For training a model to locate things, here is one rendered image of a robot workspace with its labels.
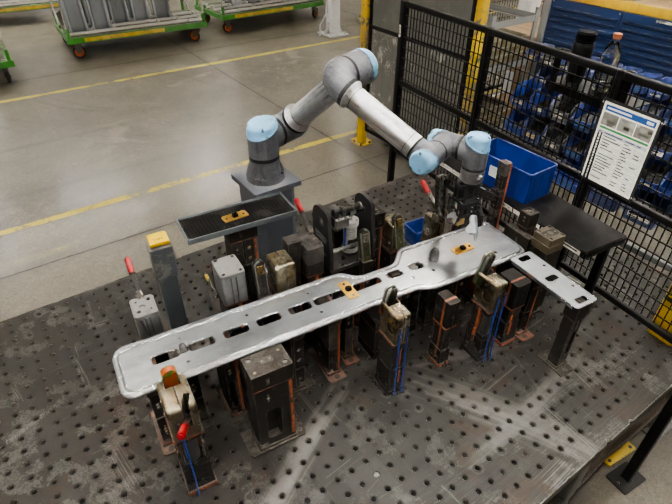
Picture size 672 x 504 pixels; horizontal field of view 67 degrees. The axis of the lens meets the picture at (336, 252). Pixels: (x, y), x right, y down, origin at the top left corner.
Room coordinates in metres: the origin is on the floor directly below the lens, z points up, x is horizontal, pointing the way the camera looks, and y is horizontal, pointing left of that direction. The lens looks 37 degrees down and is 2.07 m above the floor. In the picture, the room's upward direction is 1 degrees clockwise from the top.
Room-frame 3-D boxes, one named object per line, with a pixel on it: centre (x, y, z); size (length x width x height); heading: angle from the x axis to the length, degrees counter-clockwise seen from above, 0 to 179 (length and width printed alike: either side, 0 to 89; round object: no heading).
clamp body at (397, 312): (1.11, -0.18, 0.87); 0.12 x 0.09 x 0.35; 29
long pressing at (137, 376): (1.21, -0.03, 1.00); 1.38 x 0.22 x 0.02; 119
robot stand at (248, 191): (1.79, 0.28, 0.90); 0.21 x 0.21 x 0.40; 36
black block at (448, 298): (1.21, -0.36, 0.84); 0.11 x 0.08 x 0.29; 29
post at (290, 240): (1.37, 0.15, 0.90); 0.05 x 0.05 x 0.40; 29
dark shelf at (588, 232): (1.84, -0.73, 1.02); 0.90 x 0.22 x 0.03; 29
